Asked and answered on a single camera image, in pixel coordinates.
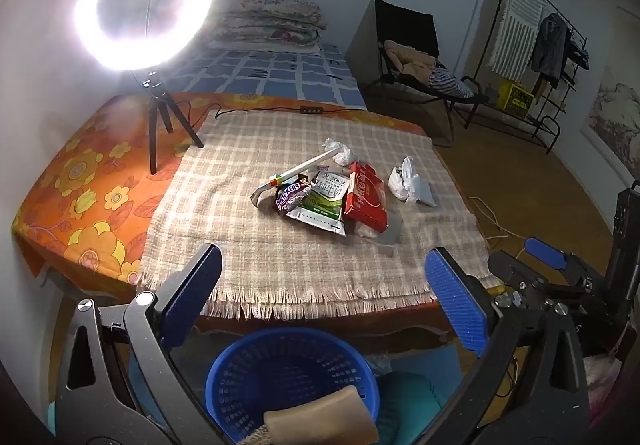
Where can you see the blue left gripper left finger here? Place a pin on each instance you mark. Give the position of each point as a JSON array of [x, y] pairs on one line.
[[184, 293]]

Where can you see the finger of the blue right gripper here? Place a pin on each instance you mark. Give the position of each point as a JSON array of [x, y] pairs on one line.
[[545, 253]]

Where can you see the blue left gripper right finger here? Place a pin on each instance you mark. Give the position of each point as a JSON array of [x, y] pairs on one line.
[[462, 298]]

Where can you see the white knotted plastic bag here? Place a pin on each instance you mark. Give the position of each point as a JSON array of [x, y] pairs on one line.
[[408, 186]]

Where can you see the red tissue box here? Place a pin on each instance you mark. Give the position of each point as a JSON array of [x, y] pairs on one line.
[[365, 200]]

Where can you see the purple candy wrapper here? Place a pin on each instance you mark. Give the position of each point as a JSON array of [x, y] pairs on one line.
[[292, 195]]

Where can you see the white paper cone wrapper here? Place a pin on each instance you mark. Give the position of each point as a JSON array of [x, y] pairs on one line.
[[277, 179]]

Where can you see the green white snack bag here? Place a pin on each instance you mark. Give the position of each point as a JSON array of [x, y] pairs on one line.
[[323, 207]]

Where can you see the white tissue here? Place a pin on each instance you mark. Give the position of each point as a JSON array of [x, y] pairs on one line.
[[343, 155]]

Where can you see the black speaker box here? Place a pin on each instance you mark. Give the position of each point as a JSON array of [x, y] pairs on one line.
[[626, 230]]

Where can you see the beige checked fringed blanket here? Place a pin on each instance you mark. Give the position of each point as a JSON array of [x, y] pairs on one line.
[[276, 267]]

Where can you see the blue plastic laundry basket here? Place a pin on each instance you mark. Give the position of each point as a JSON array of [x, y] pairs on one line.
[[280, 368]]

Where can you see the grey plastic sheet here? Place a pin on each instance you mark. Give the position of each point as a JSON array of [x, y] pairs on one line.
[[388, 240]]

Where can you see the teal trousers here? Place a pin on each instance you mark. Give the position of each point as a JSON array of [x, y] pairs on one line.
[[409, 401]]

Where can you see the yellow black box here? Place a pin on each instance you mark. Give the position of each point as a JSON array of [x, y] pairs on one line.
[[513, 99]]

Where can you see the black metal clothes rack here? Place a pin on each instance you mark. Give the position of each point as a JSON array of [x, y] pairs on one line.
[[528, 66]]

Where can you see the dark hanging jacket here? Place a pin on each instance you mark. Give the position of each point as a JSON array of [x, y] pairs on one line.
[[548, 58]]

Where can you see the striped garment on chair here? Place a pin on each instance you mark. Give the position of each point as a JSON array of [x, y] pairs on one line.
[[442, 80]]

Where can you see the beige clothes on chair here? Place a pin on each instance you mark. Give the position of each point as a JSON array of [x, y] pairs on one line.
[[409, 61]]

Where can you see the white striped towel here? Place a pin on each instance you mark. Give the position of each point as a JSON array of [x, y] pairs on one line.
[[516, 37]]

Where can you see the black folding chair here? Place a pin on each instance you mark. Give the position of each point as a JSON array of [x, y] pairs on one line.
[[416, 29]]

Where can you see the blue white checked mattress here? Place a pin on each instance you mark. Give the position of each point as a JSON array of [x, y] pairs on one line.
[[322, 76]]

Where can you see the folded floral quilt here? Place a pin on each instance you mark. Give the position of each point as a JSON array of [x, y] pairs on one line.
[[297, 23]]

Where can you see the wall landscape painting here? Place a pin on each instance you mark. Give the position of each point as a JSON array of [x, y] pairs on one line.
[[613, 119]]

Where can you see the white ring light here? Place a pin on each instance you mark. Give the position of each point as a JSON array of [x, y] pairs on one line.
[[137, 34]]

